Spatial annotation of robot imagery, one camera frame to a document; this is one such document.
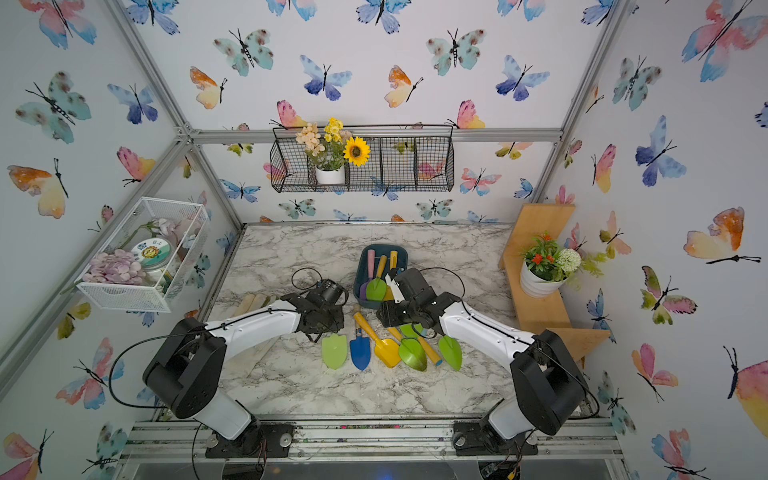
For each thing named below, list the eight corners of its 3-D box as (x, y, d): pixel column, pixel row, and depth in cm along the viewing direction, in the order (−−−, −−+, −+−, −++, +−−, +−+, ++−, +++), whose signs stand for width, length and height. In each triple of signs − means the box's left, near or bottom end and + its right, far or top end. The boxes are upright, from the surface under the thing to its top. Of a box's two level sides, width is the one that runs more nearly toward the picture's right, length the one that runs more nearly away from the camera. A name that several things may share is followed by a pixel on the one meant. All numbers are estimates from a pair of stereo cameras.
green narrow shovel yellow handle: (440, 370, 87) (441, 367, 85) (437, 338, 93) (438, 335, 91) (462, 370, 87) (463, 367, 85) (457, 338, 93) (458, 335, 91)
